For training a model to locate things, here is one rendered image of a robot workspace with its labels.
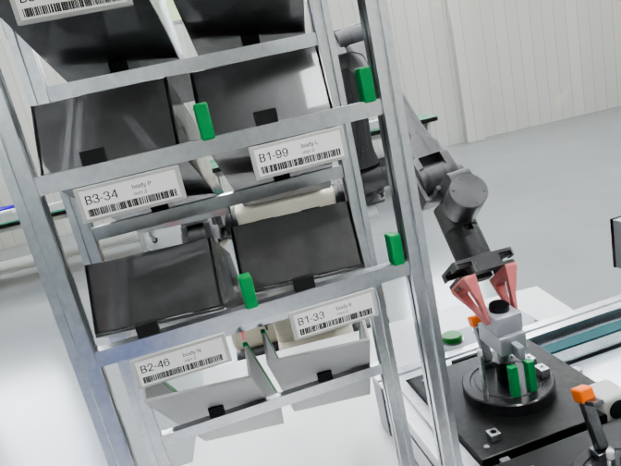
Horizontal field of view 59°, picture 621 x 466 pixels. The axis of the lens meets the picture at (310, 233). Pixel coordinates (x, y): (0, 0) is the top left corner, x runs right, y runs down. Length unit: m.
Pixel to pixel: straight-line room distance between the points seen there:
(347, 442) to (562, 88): 9.59
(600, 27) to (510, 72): 1.64
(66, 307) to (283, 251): 0.21
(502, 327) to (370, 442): 0.35
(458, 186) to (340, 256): 0.32
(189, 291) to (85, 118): 0.19
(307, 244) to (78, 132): 0.25
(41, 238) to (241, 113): 0.21
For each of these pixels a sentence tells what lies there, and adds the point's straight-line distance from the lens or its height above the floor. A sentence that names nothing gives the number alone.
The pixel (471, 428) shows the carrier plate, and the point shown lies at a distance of 0.89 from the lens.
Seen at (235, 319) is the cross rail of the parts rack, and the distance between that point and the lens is 0.53.
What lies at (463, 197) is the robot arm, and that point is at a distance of 0.84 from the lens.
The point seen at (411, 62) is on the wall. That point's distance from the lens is 9.36.
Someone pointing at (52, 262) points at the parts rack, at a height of 1.40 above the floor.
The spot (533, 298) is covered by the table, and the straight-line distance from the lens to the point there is 1.53.
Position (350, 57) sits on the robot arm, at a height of 1.53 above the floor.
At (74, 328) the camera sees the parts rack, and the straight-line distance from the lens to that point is 0.53.
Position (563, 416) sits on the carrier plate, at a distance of 0.91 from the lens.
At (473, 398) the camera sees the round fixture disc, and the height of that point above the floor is 0.99.
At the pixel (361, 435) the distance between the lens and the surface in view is 1.09.
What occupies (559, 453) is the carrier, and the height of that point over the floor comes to 0.97.
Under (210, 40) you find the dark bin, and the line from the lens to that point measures 0.67.
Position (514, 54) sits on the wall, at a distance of 10.00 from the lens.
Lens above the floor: 1.50
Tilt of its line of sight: 15 degrees down
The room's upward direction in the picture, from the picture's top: 12 degrees counter-clockwise
